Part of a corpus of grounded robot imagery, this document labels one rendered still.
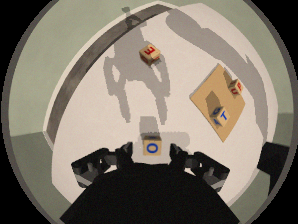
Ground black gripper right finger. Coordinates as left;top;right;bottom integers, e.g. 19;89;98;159
162;143;230;193

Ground wooden letter block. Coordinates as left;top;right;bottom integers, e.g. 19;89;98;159
210;106;230;127
143;136;162;156
228;79;243;96
139;44;161;66

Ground tan flat mat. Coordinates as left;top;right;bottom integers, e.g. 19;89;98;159
190;64;245;143

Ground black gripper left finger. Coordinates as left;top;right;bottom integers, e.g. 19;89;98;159
71;142;141;188

